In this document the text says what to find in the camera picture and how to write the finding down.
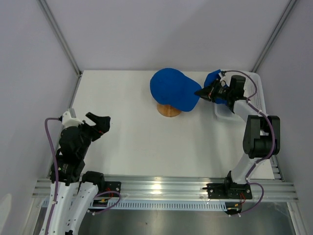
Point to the aluminium mounting rail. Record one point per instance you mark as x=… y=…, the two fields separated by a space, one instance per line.
x=191 y=188

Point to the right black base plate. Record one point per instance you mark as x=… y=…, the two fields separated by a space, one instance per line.
x=228 y=191

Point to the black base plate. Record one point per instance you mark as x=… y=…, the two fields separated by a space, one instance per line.
x=228 y=191
x=113 y=186

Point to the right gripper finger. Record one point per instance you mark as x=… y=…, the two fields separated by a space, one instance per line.
x=205 y=91
x=204 y=95

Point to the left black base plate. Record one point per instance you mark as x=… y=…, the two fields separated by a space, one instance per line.
x=113 y=186

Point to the white slotted cable duct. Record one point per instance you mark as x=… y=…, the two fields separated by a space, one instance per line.
x=170 y=205

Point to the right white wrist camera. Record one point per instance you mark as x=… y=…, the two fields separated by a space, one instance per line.
x=222 y=78

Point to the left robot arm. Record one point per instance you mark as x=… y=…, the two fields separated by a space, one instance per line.
x=71 y=191

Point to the blue cap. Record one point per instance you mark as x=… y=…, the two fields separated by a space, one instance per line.
x=170 y=86
x=209 y=79

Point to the wooden hat stand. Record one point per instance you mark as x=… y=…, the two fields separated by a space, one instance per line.
x=168 y=110

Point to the left frame post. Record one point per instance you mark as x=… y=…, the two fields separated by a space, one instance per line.
x=59 y=35

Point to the frame post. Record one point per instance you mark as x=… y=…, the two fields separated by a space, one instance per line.
x=59 y=35
x=288 y=10

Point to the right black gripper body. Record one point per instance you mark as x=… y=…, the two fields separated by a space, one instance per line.
x=220 y=91

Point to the white plastic basket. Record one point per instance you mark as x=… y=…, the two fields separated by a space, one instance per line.
x=224 y=114

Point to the right frame post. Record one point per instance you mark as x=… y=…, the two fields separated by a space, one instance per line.
x=288 y=10

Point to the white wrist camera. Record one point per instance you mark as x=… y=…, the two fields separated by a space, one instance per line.
x=222 y=78
x=68 y=118

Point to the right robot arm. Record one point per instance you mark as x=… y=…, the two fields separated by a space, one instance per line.
x=261 y=137

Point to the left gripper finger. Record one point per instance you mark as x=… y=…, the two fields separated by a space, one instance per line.
x=103 y=124
x=94 y=118

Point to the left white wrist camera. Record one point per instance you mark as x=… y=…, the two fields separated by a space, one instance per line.
x=68 y=118

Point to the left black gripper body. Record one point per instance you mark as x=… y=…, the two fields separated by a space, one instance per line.
x=89 y=134

